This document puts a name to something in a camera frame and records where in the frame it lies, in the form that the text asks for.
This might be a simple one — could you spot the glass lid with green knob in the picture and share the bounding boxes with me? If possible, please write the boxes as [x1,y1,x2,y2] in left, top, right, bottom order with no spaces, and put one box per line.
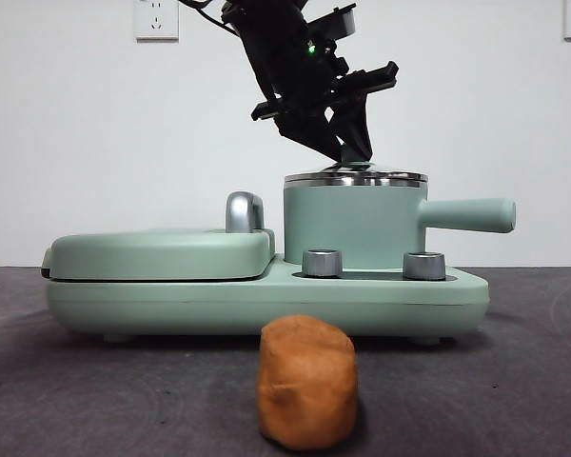
[284,145,428,185]

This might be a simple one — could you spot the brown potato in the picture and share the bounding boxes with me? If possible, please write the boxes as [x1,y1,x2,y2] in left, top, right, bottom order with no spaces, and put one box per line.
[256,312,359,451]

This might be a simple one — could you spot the silver control knob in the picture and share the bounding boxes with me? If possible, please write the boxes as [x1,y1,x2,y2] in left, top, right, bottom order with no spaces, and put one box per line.
[302,248,345,278]
[402,250,447,281]

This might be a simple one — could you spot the mint green griddle cover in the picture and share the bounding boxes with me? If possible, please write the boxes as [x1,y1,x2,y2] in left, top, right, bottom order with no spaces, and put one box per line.
[41,227,276,283]

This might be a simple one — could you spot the mint green breakfast machine base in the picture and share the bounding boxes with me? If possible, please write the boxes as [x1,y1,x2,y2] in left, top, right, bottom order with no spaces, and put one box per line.
[45,253,490,345]

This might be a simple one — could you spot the mint green pot with handle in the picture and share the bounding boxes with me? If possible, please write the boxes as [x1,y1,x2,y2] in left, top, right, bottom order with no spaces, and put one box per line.
[283,178,517,268]

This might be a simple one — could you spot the chrome griddle cover handle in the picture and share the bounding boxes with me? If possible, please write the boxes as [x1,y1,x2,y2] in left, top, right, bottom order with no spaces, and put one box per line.
[225,190,267,235]

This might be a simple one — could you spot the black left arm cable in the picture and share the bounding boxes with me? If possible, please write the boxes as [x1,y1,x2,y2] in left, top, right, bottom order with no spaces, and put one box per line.
[178,0,242,35]

